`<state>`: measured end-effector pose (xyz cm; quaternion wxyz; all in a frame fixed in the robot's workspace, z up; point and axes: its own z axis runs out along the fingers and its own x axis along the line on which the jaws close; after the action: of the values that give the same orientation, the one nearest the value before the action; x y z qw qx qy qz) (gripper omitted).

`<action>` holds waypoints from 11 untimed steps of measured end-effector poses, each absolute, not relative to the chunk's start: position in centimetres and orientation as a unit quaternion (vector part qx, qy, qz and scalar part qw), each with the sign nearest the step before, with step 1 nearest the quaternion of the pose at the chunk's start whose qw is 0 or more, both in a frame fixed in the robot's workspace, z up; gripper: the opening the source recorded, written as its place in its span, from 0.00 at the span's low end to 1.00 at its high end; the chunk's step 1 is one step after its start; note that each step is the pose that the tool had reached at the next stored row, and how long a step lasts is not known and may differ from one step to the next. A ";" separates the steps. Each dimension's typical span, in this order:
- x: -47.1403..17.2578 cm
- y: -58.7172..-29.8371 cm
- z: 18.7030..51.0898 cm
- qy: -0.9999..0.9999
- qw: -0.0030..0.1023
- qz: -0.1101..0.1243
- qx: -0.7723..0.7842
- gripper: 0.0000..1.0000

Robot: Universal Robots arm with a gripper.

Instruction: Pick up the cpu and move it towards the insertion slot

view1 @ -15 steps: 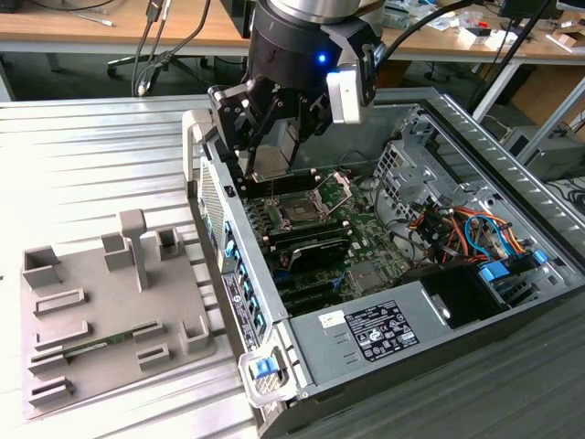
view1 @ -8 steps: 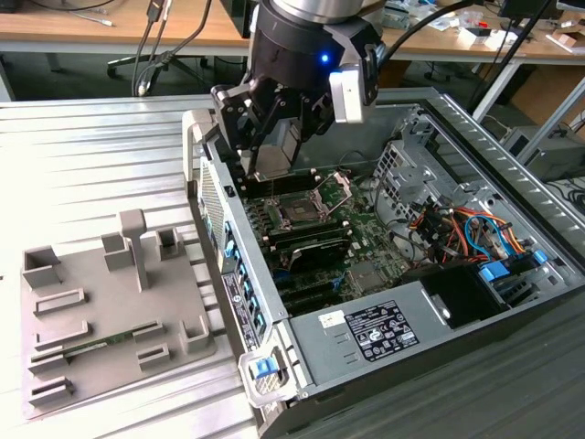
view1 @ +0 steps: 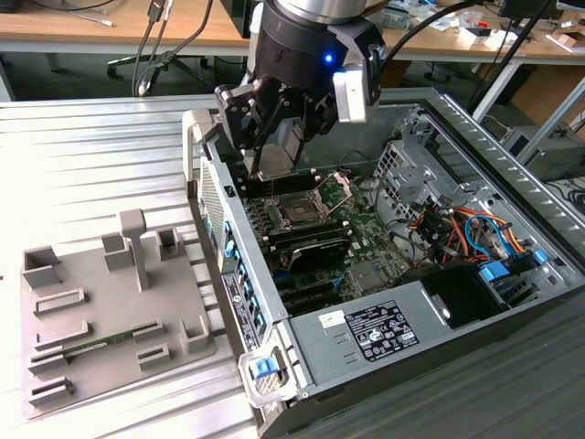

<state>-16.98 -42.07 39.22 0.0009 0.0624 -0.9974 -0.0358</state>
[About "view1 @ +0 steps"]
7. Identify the wooden desk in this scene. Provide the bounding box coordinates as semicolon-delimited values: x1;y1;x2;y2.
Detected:
383;0;585;68
0;0;257;54

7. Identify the silver chipset heatsink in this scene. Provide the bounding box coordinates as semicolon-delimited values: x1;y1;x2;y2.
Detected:
349;262;385;294

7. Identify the black camera bracket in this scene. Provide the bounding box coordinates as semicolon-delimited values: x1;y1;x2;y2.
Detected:
328;20;386;106

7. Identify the open grey PC case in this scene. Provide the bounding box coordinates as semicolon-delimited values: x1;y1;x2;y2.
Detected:
181;86;585;439

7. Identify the green motherboard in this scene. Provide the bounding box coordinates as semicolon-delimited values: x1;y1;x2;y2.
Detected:
241;182;426;316

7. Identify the blue case latch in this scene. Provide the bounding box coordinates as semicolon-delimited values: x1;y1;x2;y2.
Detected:
250;359;278;380

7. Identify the grey power supply unit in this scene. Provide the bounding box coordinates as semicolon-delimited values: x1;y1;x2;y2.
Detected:
287;281;452;385

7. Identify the coloured power wire bundle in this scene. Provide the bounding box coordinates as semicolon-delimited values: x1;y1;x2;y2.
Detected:
408;204;538;269

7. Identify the black plastic duct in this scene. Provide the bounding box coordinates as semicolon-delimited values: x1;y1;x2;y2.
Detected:
400;263;512;331

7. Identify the blue disk carrier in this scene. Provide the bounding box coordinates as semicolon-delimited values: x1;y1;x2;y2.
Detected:
477;261;512;288

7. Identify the CPU socket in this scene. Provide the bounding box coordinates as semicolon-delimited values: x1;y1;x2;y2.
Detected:
267;194;333;230

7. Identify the grey desktop computer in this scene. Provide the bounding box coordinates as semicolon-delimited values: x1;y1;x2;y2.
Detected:
500;125;585;182

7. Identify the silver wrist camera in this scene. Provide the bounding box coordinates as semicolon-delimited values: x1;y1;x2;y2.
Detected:
332;63;380;124

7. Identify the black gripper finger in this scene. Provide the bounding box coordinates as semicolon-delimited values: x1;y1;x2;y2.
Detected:
214;80;293;177
292;91;339;159

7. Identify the grey parts rack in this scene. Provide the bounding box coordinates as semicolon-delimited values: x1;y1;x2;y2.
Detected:
18;209;219;421

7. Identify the grey optical drive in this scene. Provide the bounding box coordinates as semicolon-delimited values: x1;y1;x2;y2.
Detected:
384;3;411;31

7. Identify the thin black dangling cable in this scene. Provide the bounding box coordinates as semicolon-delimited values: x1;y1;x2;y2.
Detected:
132;0;216;98

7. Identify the silver CPU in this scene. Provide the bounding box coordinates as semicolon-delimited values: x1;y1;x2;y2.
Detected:
244;123;306;182

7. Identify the brown cardboard box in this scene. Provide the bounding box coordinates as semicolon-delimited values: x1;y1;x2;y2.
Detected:
509;63;585;127

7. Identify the green RAM stick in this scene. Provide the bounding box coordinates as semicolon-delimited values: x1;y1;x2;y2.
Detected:
62;325;156;357

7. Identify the metal socket cover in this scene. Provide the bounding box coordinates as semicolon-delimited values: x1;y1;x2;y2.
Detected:
314;169;356;215

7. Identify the silver drive cage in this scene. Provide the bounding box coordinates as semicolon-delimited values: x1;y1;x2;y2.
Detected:
372;139;458;230

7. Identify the black graphics card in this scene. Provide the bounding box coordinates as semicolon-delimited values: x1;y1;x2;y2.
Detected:
287;240;351;275

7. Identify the black RAM slot row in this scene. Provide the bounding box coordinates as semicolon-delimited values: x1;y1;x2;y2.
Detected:
237;169;319;198
264;218;353;252

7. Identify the black stand pole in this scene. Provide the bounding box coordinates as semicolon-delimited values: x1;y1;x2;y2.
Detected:
470;0;554;111

